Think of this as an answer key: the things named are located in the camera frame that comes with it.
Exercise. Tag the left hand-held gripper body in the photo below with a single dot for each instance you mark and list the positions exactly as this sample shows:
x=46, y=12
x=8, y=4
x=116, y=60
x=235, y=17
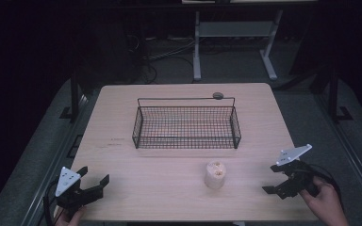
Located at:
x=66, y=181

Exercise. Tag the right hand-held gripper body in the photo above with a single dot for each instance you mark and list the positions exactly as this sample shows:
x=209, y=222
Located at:
x=298, y=179

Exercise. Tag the person's right hand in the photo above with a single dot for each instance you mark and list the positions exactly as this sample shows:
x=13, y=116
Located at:
x=326, y=202

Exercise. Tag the person's left hand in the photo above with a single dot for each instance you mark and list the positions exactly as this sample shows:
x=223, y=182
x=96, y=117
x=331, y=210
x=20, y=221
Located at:
x=72, y=219

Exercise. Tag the grey round knob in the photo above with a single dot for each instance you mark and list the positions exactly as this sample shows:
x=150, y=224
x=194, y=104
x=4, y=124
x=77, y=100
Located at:
x=217, y=95

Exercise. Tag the white metal stand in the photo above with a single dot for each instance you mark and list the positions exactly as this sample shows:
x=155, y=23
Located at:
x=235, y=29

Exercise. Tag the aluminium rail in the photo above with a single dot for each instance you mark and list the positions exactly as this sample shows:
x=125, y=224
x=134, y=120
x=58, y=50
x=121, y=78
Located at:
x=348, y=153
x=55, y=163

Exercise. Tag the black metal post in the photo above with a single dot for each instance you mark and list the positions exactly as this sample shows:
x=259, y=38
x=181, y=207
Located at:
x=334, y=94
x=74, y=94

